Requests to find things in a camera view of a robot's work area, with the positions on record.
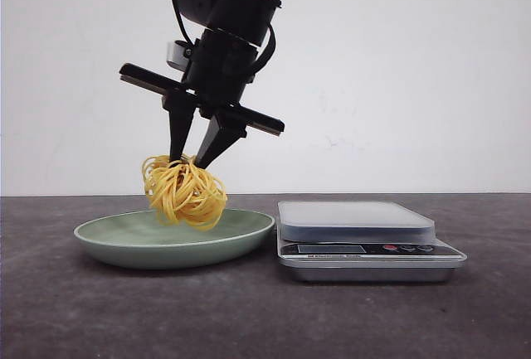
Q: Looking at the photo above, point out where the yellow vermicelli noodle bundle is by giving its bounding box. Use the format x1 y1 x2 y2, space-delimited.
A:
142 154 227 231

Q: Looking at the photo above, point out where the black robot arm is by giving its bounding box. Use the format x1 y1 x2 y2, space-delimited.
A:
119 0 285 168

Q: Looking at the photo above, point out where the light green round plate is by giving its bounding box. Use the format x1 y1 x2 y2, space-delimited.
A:
74 209 275 270

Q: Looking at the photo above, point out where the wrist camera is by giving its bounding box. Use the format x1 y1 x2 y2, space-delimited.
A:
166 40 193 72

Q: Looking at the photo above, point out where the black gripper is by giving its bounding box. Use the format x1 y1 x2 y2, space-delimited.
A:
119 29 285 168

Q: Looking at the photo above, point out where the silver digital kitchen scale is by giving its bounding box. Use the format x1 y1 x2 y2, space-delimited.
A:
277 201 467 283

